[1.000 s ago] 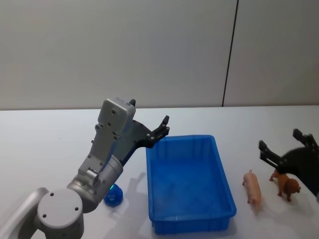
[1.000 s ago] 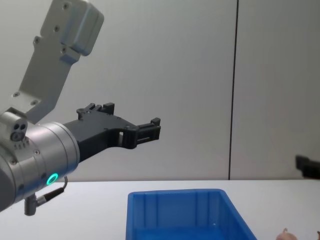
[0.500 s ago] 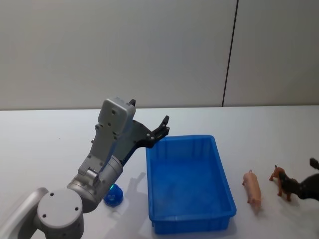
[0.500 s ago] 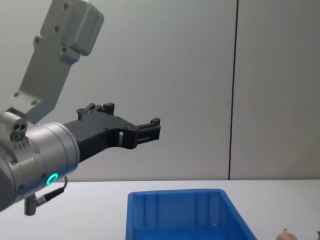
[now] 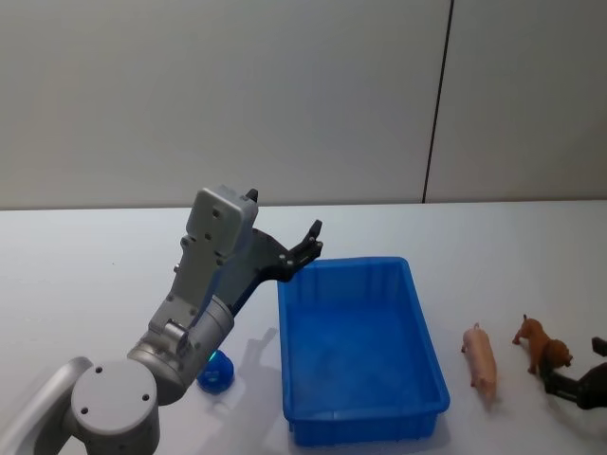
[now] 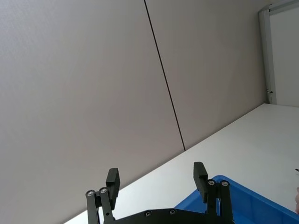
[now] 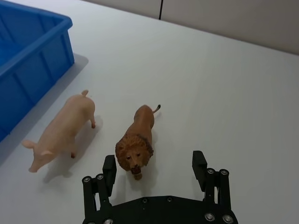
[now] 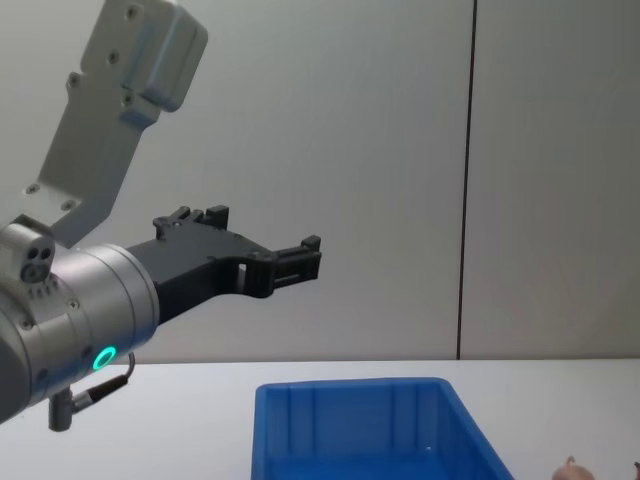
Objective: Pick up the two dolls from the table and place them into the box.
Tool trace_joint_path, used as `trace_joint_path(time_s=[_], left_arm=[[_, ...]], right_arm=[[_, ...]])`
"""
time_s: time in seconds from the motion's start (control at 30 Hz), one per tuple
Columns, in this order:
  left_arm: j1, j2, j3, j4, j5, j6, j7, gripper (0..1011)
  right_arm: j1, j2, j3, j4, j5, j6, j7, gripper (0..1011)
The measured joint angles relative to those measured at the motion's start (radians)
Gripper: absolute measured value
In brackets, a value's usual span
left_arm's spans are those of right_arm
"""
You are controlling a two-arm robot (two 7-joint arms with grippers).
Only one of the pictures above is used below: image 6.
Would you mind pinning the pale grey metal frame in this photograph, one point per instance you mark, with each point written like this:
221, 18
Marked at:
265, 46

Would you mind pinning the blue plastic bin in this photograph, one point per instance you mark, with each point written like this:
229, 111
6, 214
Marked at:
247, 206

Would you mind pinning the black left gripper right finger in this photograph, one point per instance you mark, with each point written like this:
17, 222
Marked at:
201, 179

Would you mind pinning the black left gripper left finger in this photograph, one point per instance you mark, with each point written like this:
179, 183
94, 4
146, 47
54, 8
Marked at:
112, 186

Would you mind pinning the person's hand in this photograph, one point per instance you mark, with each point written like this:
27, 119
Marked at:
297, 201

